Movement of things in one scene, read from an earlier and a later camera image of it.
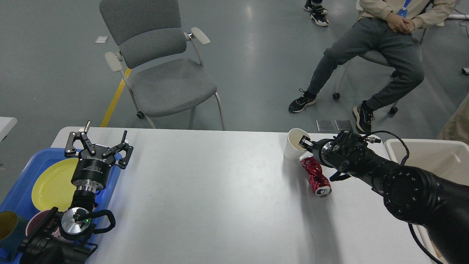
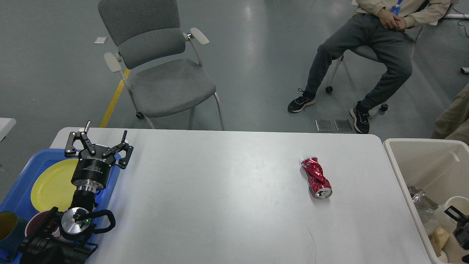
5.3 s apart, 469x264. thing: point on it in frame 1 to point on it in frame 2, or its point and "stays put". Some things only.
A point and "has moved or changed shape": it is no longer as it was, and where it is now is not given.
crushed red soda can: x=320 y=184 stays put
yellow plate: x=53 y=187 stays put
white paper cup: x=293 y=150 has moved or changed shape
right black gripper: x=325 y=151 to x=461 y=232
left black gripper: x=93 y=171 stays put
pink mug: x=36 y=220 stays put
